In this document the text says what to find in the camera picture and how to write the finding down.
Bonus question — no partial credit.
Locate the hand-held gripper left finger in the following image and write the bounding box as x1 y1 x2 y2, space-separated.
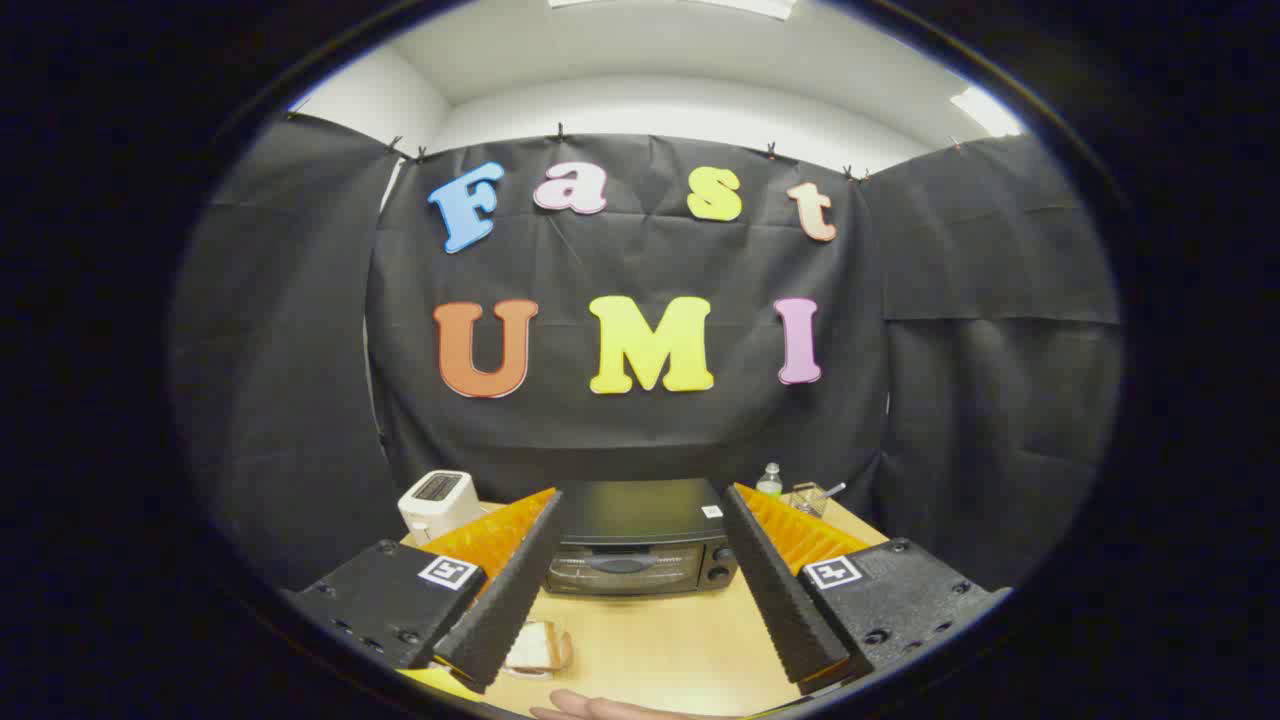
285 487 566 696

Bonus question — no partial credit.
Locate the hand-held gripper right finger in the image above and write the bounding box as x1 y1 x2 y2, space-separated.
722 483 1011 696

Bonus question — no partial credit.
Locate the sandwich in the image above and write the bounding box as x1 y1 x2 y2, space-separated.
503 620 574 681

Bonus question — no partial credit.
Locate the black toaster oven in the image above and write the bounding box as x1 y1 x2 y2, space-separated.
545 478 741 598

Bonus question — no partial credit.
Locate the white bread toaster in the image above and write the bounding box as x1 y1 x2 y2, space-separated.
397 469 484 546

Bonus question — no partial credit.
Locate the ceiling light panel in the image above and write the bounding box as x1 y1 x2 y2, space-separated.
948 86 1023 138
548 0 798 21

